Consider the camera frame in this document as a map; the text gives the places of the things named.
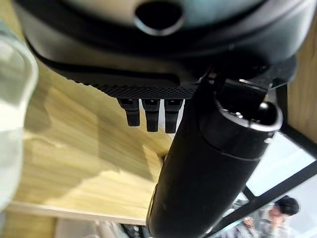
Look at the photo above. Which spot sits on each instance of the black metal rack frame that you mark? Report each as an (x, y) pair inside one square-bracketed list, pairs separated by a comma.
[(302, 141)]

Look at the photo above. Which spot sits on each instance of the person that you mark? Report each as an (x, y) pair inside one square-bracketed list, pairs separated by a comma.
[(284, 210)]

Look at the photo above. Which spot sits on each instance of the light wooden shelf board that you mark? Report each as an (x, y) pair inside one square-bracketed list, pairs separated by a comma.
[(81, 158)]

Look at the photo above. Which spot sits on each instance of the light wooden side panel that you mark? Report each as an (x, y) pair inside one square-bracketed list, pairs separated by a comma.
[(303, 94)]

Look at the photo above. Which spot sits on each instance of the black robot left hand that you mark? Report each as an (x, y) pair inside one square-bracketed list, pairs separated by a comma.
[(188, 153)]

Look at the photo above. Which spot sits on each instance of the pale white slipper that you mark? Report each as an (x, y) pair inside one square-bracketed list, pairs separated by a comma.
[(15, 104)]

